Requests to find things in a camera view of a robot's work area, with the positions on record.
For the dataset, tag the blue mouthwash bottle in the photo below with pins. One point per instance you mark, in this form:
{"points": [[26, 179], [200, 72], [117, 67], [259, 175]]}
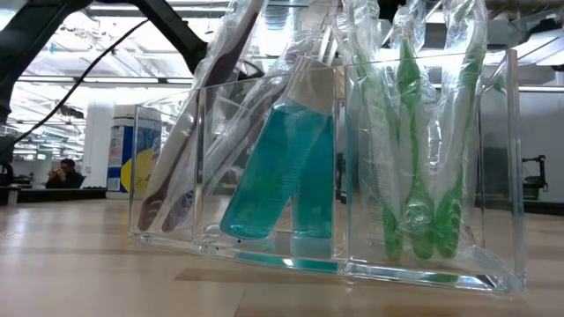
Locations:
{"points": [[264, 185], [315, 198]]}

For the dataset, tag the green toothbrush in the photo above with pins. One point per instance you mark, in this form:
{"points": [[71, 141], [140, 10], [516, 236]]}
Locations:
{"points": [[449, 220], [416, 220], [392, 238]]}

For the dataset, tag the clear acrylic organizer box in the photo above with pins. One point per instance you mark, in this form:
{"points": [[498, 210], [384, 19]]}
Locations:
{"points": [[440, 277]]}

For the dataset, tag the black background robot arm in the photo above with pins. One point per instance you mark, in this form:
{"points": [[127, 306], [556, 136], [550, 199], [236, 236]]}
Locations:
{"points": [[539, 174]]}

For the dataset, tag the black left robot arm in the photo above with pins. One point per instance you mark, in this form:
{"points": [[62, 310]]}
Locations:
{"points": [[35, 35]]}

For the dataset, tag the Lysol wipes canister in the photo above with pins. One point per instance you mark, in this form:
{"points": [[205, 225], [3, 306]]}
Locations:
{"points": [[121, 154]]}

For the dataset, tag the person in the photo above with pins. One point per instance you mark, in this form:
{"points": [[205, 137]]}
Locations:
{"points": [[66, 176]]}

